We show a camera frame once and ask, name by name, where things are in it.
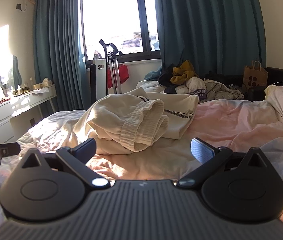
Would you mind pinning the grey white crumpled garment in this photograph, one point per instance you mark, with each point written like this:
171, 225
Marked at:
222, 90

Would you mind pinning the black framed window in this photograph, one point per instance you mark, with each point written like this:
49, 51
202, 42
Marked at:
114, 17

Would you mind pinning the black armchair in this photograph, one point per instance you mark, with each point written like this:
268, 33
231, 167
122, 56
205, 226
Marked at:
279, 76

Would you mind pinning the cream sweatshirt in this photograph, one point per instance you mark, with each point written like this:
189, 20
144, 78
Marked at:
141, 120

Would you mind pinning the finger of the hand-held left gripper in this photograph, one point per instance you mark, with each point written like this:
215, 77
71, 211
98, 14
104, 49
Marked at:
9, 148

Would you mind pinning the silver folding stand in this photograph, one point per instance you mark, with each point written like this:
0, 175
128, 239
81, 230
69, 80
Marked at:
112, 67

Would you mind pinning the red bag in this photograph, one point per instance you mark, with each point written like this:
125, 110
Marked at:
122, 75

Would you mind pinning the black tower fan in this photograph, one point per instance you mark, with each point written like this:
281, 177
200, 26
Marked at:
93, 82

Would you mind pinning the row of cosmetic bottles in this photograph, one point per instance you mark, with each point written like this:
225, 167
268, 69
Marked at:
19, 88

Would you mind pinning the white dressing table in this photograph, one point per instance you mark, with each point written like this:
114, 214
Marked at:
19, 105

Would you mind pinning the teal curtain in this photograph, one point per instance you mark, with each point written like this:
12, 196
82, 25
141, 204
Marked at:
206, 25
56, 45

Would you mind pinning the pink and white duvet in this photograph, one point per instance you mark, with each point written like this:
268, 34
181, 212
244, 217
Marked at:
231, 127

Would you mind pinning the mustard yellow garment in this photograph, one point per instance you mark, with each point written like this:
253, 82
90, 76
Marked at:
182, 73

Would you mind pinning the dark garment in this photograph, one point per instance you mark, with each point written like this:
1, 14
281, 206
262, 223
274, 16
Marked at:
167, 80

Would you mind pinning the white crumpled quilt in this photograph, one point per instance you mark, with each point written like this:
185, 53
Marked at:
150, 86

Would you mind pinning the black wall plug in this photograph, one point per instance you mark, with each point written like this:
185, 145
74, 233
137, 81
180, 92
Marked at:
19, 6

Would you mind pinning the beige tissue box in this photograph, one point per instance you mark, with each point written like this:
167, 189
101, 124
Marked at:
42, 83

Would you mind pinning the white tower heater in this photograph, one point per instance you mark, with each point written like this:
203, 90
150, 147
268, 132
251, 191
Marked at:
101, 80

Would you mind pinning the brown paper bag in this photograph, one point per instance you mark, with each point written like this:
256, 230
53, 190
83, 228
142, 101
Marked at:
255, 76

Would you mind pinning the white garment with purple print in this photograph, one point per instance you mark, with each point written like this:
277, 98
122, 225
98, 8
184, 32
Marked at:
196, 88

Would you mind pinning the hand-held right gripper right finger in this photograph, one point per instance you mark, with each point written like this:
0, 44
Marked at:
202, 152

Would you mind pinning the teal hanging garment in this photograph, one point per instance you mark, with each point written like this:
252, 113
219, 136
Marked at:
16, 71

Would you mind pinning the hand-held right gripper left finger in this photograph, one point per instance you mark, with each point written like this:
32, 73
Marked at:
87, 148

